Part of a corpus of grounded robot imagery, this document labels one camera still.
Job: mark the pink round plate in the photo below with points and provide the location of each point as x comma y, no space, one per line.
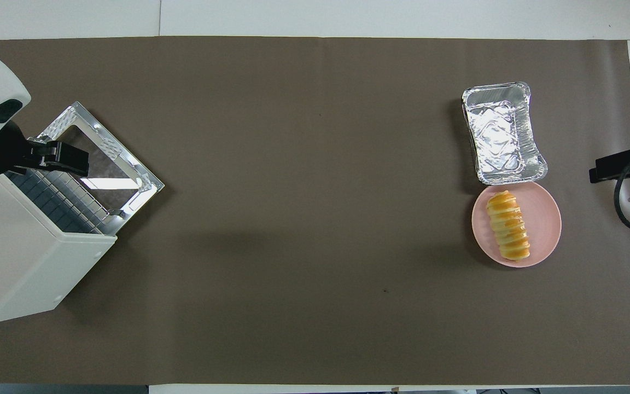
544,219

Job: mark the brown table mat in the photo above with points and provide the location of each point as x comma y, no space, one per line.
315,246

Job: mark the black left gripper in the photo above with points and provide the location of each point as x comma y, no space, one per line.
0,156

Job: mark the golden ridged bread roll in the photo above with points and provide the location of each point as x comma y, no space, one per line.
507,227

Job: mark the glass oven door, metal frame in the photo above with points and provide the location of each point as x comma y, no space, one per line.
101,164

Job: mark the aluminium foil tray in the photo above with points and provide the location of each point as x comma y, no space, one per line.
498,137

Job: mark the cream toaster oven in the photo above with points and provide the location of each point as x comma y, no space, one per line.
19,257

